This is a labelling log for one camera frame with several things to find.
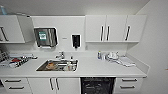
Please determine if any stainless steel dishwasher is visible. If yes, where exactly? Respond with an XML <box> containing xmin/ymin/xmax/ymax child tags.
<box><xmin>79</xmin><ymin>76</ymin><xmax>117</xmax><ymax>94</ymax></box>

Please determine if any black soap dispenser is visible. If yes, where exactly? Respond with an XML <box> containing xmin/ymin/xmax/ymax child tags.
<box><xmin>71</xmin><ymin>33</ymin><xmax>82</xmax><ymax>50</ymax></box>

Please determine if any small white bottle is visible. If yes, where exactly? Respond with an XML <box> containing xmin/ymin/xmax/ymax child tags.
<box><xmin>97</xmin><ymin>50</ymin><xmax>103</xmax><ymax>61</ymax></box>

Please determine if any small glass jar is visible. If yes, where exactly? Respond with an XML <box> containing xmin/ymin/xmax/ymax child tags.
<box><xmin>101</xmin><ymin>53</ymin><xmax>106</xmax><ymax>61</ymax></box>

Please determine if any white upper cabinet door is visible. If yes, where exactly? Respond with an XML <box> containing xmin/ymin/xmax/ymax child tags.
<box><xmin>0</xmin><ymin>14</ymin><xmax>26</xmax><ymax>44</ymax></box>
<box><xmin>125</xmin><ymin>14</ymin><xmax>148</xmax><ymax>43</ymax></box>
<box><xmin>85</xmin><ymin>15</ymin><xmax>108</xmax><ymax>43</ymax></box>
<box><xmin>105</xmin><ymin>14</ymin><xmax>128</xmax><ymax>43</ymax></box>

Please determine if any white cabinet door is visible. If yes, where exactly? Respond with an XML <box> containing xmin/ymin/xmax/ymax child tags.
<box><xmin>85</xmin><ymin>15</ymin><xmax>108</xmax><ymax>43</ymax></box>
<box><xmin>105</xmin><ymin>14</ymin><xmax>128</xmax><ymax>43</ymax></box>
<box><xmin>125</xmin><ymin>14</ymin><xmax>148</xmax><ymax>43</ymax></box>
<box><xmin>54</xmin><ymin>77</ymin><xmax>82</xmax><ymax>94</ymax></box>
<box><xmin>27</xmin><ymin>77</ymin><xmax>56</xmax><ymax>94</ymax></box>
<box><xmin>0</xmin><ymin>14</ymin><xmax>26</xmax><ymax>44</ymax></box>

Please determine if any white cup in bowl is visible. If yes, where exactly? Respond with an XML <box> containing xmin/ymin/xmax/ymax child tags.
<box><xmin>64</xmin><ymin>60</ymin><xmax>74</xmax><ymax>72</ymax></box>

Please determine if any chrome faucet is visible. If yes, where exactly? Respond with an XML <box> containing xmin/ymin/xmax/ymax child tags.
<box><xmin>55</xmin><ymin>50</ymin><xmax>66</xmax><ymax>61</ymax></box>

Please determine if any stack of white plates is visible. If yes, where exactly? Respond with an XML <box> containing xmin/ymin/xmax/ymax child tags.
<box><xmin>107</xmin><ymin>50</ymin><xmax>120</xmax><ymax>62</ymax></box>

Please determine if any brown bowl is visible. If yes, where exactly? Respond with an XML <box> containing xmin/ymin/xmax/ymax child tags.
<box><xmin>45</xmin><ymin>61</ymin><xmax>57</xmax><ymax>70</ymax></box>

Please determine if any steel paper towel dispenser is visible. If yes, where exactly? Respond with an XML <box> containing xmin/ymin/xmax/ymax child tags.
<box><xmin>33</xmin><ymin>27</ymin><xmax>59</xmax><ymax>48</ymax></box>

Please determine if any white lower cabinet door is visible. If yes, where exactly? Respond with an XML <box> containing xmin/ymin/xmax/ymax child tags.
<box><xmin>54</xmin><ymin>77</ymin><xmax>82</xmax><ymax>94</ymax></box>
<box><xmin>27</xmin><ymin>77</ymin><xmax>56</xmax><ymax>94</ymax></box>

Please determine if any white grey dish cloth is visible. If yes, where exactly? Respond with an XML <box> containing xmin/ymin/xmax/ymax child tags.
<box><xmin>118</xmin><ymin>56</ymin><xmax>137</xmax><ymax>67</ymax></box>

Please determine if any stainless steel sink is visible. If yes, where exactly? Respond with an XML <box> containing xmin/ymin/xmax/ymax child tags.
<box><xmin>35</xmin><ymin>59</ymin><xmax>80</xmax><ymax>73</ymax></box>

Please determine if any white drawer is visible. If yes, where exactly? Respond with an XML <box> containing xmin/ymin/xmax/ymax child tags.
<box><xmin>114</xmin><ymin>83</ymin><xmax>142</xmax><ymax>93</ymax></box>
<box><xmin>115</xmin><ymin>77</ymin><xmax>144</xmax><ymax>85</ymax></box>
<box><xmin>0</xmin><ymin>77</ymin><xmax>30</xmax><ymax>85</ymax></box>
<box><xmin>2</xmin><ymin>83</ymin><xmax>33</xmax><ymax>94</ymax></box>

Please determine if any teal bottle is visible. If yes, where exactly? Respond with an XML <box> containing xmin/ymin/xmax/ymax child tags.
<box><xmin>0</xmin><ymin>5</ymin><xmax>8</xmax><ymax>16</ymax></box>

